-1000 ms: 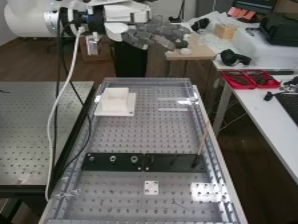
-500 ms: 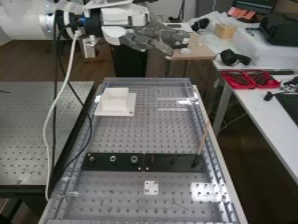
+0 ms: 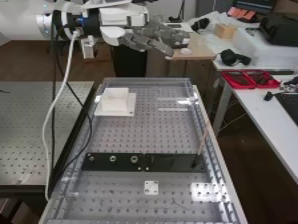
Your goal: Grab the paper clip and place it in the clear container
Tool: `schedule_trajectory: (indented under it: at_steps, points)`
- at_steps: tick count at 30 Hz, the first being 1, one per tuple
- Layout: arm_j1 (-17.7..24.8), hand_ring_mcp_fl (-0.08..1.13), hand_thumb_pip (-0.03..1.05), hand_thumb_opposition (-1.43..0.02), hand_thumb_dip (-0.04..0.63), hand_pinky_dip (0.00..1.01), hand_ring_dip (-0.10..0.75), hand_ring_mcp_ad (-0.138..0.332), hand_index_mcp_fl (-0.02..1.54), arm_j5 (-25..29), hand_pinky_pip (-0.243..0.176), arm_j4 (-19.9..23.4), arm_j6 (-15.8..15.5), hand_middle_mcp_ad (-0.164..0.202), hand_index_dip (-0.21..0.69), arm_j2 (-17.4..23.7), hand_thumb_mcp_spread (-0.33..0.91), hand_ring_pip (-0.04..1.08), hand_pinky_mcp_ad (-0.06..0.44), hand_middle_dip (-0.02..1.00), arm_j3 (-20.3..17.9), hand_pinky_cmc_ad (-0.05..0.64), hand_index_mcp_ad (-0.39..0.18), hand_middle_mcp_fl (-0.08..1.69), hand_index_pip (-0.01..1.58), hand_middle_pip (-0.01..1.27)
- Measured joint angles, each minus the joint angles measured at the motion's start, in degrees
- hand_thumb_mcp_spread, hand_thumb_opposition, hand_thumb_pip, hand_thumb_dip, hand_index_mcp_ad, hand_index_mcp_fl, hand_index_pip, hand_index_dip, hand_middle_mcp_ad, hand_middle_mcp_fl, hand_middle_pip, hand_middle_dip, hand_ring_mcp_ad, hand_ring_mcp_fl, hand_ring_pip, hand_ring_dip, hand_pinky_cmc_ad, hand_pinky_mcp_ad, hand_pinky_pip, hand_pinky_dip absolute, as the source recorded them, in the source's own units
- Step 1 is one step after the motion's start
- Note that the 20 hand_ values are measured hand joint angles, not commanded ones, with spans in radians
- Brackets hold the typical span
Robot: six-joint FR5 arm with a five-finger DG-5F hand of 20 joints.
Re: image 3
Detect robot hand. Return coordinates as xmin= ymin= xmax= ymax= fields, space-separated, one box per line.
xmin=97 ymin=5 xmax=193 ymax=61

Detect black plate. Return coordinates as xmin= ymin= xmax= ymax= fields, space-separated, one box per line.
xmin=81 ymin=151 xmax=207 ymax=174

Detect black keyboard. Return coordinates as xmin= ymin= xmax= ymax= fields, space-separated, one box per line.
xmin=274 ymin=92 xmax=298 ymax=127

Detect wooden block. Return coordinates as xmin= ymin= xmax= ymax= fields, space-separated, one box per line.
xmin=214 ymin=23 xmax=237 ymax=40

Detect black bag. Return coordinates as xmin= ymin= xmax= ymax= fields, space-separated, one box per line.
xmin=258 ymin=13 xmax=298 ymax=47

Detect white desk with headphones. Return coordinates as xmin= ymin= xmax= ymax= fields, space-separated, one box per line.
xmin=187 ymin=10 xmax=298 ymax=75

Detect black headphones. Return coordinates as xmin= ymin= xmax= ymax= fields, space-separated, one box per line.
xmin=219 ymin=48 xmax=253 ymax=67

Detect clear box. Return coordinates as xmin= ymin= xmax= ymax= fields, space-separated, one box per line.
xmin=37 ymin=76 xmax=250 ymax=224

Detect small silver square plate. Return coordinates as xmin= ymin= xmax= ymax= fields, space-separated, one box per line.
xmin=142 ymin=180 xmax=159 ymax=196

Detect thin stick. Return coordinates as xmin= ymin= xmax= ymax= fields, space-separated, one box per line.
xmin=190 ymin=120 xmax=211 ymax=168

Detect white cable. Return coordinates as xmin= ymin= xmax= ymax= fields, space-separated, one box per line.
xmin=40 ymin=28 xmax=84 ymax=202

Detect black cable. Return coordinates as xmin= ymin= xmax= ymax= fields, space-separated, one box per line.
xmin=48 ymin=9 xmax=94 ymax=188

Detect small white box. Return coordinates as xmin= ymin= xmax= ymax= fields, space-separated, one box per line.
xmin=94 ymin=86 xmax=138 ymax=118

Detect red tray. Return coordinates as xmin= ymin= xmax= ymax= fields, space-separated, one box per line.
xmin=219 ymin=69 xmax=282 ymax=91

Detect wooden desk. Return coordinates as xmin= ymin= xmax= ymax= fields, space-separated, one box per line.
xmin=145 ymin=21 xmax=219 ymax=101

